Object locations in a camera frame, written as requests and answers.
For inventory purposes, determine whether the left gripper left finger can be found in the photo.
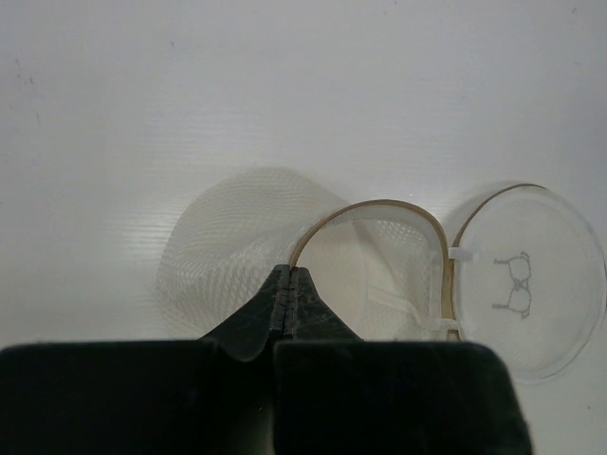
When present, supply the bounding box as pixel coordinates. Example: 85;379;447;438
1;265;290;454

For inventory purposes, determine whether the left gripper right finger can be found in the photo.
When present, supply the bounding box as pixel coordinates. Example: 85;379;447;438
274;268;532;454

